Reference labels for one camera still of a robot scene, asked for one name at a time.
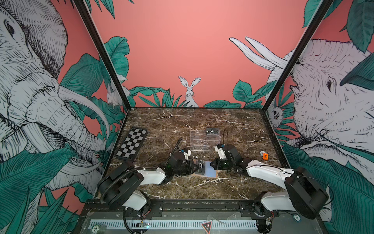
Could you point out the left black frame post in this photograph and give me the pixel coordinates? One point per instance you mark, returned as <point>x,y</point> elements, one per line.
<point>89,24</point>

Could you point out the red triangle warning sticker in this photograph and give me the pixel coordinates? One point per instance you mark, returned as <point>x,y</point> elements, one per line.
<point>207,226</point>

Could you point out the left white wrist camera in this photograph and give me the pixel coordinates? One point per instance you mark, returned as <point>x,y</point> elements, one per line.
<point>186,153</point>

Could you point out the clear plastic organizer box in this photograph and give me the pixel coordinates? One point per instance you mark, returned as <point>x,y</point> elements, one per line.
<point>199,141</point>

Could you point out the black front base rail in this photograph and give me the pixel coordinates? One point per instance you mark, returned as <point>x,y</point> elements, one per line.
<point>160,207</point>

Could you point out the black white checkerboard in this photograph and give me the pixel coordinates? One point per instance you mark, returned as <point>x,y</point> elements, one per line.
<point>132,144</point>

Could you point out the black VIP card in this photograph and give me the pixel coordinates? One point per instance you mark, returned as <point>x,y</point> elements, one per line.
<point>212,132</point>
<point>201,167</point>

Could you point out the right black frame post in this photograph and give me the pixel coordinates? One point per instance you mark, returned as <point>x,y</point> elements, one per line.
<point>314,23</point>

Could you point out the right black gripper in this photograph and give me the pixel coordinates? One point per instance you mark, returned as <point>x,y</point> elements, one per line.
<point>216,161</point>

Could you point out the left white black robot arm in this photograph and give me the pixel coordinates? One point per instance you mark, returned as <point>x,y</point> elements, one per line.
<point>120,187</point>

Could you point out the white perforated vent strip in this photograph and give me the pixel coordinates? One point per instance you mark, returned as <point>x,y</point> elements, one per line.
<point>164,224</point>

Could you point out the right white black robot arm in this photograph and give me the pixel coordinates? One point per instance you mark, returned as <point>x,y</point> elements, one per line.
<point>301,192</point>

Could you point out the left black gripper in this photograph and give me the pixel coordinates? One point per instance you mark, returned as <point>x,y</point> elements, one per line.
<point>191,168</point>

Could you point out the black frame post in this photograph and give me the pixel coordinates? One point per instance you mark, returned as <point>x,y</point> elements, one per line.
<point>89,24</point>
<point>314,23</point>

